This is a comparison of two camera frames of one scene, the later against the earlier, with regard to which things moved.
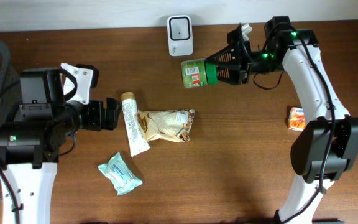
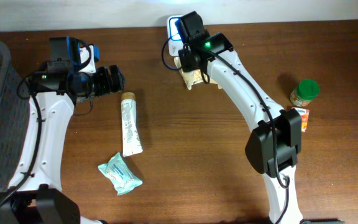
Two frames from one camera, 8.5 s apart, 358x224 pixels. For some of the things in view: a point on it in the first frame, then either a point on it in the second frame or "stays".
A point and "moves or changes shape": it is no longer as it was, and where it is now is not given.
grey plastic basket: x=0 y=104 stays
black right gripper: x=235 y=54 → x=183 y=61
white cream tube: x=138 y=142 moves or changes shape
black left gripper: x=112 y=114 → x=117 y=77
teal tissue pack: x=117 y=172 stays
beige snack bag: x=173 y=125 → x=191 y=77
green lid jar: x=197 y=73 moves or changes shape
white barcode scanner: x=180 y=35 stays
